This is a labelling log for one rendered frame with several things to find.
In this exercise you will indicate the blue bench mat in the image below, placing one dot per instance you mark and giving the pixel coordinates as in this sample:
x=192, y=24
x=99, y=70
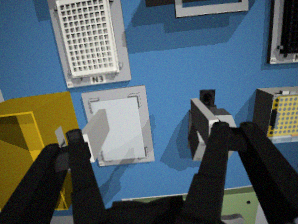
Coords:
x=173, y=58

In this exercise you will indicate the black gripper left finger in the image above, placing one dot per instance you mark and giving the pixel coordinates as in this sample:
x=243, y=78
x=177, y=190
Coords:
x=35, y=198

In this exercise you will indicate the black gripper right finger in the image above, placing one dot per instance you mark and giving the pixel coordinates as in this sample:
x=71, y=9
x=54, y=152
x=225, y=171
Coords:
x=274, y=180

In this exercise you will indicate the yellow bin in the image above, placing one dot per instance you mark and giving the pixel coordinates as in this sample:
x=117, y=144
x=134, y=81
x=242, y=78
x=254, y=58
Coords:
x=53, y=115

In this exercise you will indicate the black assay plate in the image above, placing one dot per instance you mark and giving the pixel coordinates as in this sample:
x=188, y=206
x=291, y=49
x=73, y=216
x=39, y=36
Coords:
x=289, y=37

